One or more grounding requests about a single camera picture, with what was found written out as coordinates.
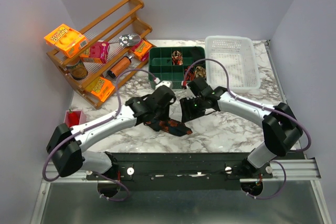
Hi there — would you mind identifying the green compartment organizer tray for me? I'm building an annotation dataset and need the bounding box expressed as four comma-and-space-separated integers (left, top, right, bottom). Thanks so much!
149, 46, 206, 89

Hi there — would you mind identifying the rolled orange black tie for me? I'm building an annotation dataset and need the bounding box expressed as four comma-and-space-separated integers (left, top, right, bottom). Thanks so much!
184, 67, 196, 82

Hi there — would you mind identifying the white plastic basket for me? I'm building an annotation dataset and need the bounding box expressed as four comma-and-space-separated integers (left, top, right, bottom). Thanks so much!
205, 36, 260, 93

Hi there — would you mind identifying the rolled tie top compartment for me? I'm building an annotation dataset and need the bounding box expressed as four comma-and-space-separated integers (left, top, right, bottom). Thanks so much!
171, 50, 183, 66

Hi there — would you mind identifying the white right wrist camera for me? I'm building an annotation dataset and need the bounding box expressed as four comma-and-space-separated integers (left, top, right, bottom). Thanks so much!
186, 83, 196, 100

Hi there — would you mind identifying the silver metal spoon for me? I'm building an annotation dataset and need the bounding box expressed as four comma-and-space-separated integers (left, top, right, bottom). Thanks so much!
109, 34, 141, 47

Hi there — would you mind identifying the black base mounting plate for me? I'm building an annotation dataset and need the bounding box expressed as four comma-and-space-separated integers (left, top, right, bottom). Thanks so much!
54, 152, 279, 192

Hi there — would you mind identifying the red toy pepper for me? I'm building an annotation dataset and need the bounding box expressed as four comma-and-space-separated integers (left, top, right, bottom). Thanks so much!
68, 110, 79, 127

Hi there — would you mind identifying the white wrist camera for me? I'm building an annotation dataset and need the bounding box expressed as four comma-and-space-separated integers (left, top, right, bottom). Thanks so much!
155, 80, 173, 90
186, 83, 196, 100

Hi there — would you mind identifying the pink plastic bin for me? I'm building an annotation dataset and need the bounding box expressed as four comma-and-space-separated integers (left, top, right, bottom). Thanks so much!
64, 110, 87, 127

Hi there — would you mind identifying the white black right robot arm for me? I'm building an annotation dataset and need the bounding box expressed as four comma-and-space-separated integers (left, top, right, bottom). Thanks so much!
180, 77, 303, 178

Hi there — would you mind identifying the pink sponge box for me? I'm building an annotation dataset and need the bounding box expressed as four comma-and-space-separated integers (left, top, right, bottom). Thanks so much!
80, 41, 110, 64

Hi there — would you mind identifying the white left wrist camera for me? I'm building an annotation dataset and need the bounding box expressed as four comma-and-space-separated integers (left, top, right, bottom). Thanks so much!
155, 80, 173, 90

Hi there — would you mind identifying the aluminium frame rail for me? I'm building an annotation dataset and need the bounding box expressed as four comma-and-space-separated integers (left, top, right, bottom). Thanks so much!
240, 158, 322, 183

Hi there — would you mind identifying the food can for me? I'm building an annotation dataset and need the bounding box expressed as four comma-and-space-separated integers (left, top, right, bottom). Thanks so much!
66, 58, 88, 80

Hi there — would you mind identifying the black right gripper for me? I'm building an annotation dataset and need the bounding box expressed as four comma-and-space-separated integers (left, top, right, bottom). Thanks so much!
178, 95, 205, 123

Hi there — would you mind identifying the small orange pink box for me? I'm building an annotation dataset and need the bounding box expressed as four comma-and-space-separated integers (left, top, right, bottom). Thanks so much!
130, 39, 153, 61

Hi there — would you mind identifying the lower orange sponge box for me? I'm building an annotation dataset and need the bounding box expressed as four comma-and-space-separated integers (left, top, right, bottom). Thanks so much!
85, 77, 115, 102

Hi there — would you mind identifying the large orange sponge box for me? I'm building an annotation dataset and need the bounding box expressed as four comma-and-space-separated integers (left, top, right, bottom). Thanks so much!
44, 24, 88, 58

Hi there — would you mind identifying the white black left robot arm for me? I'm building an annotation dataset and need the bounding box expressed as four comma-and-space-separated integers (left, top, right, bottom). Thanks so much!
46, 81, 176, 179

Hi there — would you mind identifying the rolled beige patterned tie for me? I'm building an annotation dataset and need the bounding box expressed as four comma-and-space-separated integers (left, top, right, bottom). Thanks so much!
194, 66, 206, 80

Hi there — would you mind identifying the wooden three-tier rack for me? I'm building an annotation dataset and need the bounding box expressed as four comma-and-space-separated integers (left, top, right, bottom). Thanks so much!
44, 0, 152, 109

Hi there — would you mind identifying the orange black bottle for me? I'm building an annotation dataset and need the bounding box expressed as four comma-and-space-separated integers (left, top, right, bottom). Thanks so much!
107, 56, 132, 79

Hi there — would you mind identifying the black cloth in tray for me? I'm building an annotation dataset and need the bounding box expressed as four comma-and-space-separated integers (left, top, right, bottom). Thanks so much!
190, 47, 204, 62

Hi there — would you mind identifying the dark orange-patterned necktie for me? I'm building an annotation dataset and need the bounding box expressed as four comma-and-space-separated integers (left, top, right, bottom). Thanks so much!
144, 119, 193, 137

